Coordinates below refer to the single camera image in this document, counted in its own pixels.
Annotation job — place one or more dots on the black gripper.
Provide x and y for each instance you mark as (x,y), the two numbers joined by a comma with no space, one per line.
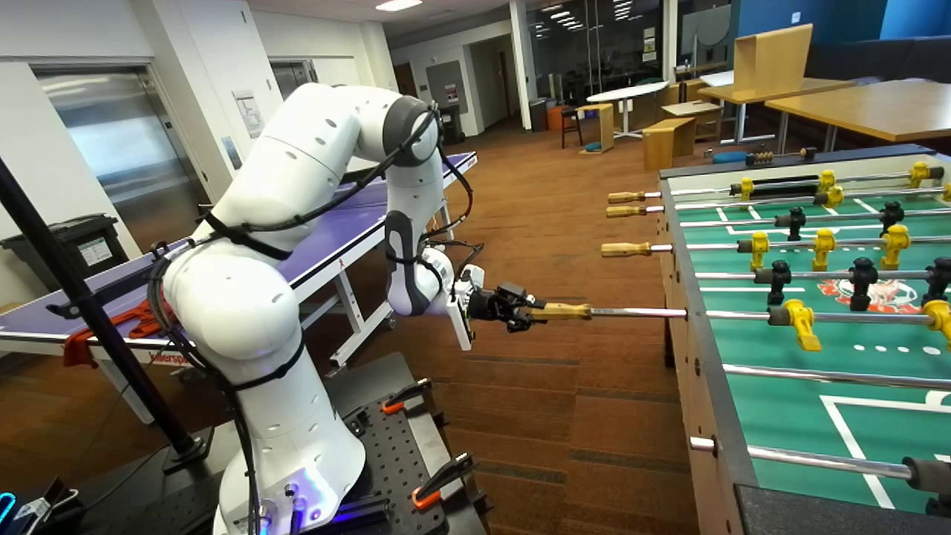
(489,304)

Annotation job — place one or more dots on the foosball rod three yellow players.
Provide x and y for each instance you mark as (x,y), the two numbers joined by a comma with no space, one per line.
(634,313)

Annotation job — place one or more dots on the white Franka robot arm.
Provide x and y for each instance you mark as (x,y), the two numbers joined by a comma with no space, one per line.
(249,307)

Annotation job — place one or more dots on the foosball rod five yellow players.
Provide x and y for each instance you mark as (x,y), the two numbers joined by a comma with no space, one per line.
(626,252)

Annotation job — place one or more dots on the foosball rod two yellow players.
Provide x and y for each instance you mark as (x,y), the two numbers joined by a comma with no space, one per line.
(628,211)

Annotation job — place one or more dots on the foosball rod yellow goalie players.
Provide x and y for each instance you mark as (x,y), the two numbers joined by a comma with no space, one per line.
(628,199)

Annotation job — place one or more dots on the foosball rod three black players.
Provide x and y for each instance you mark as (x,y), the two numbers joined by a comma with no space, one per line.
(791,225)

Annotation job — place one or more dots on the foosball rod black goalie players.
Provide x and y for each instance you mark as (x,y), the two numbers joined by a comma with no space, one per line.
(821,463)

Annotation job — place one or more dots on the foosball rod five black players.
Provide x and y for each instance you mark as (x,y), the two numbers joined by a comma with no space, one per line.
(862,283)

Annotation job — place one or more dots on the small wooden box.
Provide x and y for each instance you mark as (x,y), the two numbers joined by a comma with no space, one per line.
(599,124)

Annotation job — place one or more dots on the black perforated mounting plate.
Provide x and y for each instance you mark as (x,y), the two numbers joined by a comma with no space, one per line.
(397,466)

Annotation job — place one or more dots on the wooden bench box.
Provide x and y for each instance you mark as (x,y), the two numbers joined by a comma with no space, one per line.
(666,144)

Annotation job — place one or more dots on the white round table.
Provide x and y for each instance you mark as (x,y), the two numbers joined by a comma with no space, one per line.
(628,95)

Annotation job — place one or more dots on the wooden foosball table green field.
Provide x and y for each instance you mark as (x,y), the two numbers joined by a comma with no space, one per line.
(791,417)

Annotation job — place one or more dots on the ceiling light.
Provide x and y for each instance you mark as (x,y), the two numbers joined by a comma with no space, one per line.
(399,5)

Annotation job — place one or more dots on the upright wooden panel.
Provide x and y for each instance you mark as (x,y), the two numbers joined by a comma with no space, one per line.
(775,65)

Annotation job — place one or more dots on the red clamp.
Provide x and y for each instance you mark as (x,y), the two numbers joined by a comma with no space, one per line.
(143,322)
(78,349)

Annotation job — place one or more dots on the large wooden table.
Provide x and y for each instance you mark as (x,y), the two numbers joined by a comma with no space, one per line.
(871,106)

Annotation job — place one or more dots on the black box cart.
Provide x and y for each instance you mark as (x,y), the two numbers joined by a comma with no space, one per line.
(109,231)

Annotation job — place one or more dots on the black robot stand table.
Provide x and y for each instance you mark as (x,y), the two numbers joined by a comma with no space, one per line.
(137,506)

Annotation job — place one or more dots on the black tripod pole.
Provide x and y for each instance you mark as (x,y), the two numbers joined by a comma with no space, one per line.
(69,288)

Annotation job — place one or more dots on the small black clip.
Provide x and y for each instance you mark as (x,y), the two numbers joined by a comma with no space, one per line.
(48,506)

